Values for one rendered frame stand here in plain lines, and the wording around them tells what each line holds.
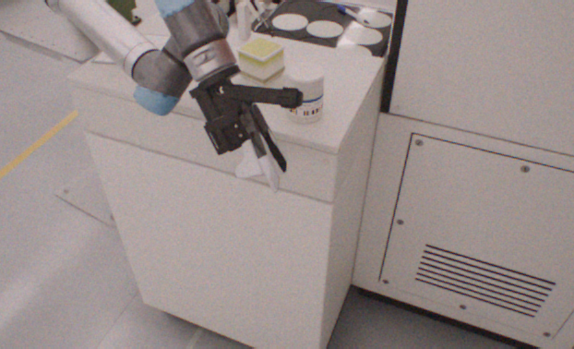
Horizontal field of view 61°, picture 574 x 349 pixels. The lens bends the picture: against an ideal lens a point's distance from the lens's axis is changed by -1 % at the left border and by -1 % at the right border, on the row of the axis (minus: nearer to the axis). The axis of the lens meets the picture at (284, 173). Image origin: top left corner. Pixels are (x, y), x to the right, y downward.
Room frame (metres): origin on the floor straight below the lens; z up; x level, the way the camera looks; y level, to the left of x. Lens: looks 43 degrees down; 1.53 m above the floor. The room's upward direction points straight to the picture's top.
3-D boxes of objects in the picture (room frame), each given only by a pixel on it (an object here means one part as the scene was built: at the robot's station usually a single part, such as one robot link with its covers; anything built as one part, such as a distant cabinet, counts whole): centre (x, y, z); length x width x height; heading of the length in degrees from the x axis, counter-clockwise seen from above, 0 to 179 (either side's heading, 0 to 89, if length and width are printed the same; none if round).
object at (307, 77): (0.78, -0.04, 1.01); 0.07 x 0.07 x 0.10
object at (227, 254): (1.24, 0.01, 0.41); 0.97 x 0.64 x 0.82; 157
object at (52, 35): (1.52, 0.61, 0.75); 0.45 x 0.44 x 0.13; 58
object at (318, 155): (0.95, 0.12, 0.89); 0.62 x 0.35 x 0.14; 67
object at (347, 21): (1.27, -0.12, 0.90); 0.34 x 0.34 x 0.01; 67
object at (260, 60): (0.92, 0.05, 1.00); 0.07 x 0.07 x 0.07; 52
